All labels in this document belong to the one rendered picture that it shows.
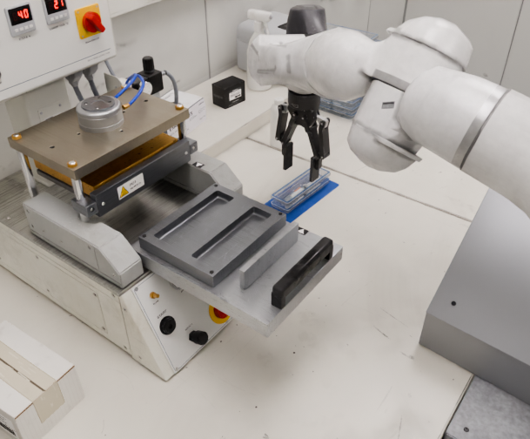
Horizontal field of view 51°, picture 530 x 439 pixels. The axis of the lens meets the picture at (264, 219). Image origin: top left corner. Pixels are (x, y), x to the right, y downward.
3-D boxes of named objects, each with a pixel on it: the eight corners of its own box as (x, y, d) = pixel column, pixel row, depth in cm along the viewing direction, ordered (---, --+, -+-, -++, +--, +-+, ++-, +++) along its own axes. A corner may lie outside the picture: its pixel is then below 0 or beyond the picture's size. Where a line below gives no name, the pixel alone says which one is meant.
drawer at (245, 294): (131, 263, 98) (124, 228, 94) (213, 203, 112) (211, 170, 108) (267, 341, 85) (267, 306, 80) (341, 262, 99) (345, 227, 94)
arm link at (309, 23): (292, 93, 113) (342, 91, 113) (294, 28, 105) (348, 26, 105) (282, 58, 127) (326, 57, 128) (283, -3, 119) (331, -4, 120)
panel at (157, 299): (174, 374, 101) (130, 288, 95) (271, 280, 120) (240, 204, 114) (181, 376, 100) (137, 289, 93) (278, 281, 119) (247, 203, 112)
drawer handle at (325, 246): (270, 304, 85) (271, 286, 83) (322, 252, 95) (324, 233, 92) (281, 310, 84) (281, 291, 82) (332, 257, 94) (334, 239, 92)
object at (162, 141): (37, 174, 105) (23, 129, 99) (125, 128, 119) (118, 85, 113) (98, 206, 97) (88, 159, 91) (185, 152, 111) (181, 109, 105)
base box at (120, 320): (-7, 263, 125) (-32, 200, 115) (120, 186, 149) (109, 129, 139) (166, 382, 100) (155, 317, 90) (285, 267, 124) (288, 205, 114)
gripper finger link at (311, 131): (309, 110, 132) (313, 109, 131) (322, 154, 136) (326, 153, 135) (298, 116, 130) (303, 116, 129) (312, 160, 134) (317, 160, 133)
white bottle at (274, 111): (285, 148, 165) (287, 103, 156) (269, 147, 165) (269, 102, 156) (287, 139, 169) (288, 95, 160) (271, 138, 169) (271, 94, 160)
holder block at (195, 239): (139, 247, 96) (137, 235, 94) (216, 192, 109) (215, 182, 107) (213, 288, 88) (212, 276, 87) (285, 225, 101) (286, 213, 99)
